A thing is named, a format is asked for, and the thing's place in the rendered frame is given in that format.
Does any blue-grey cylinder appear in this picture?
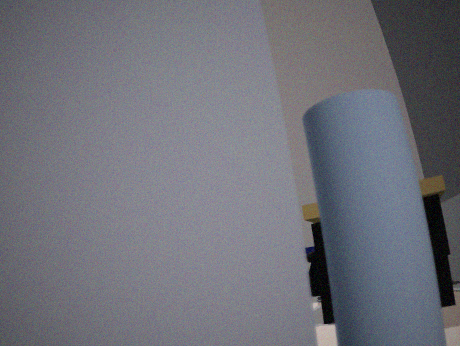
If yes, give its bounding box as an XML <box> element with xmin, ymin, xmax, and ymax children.
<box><xmin>303</xmin><ymin>89</ymin><xmax>447</xmax><ymax>346</ymax></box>

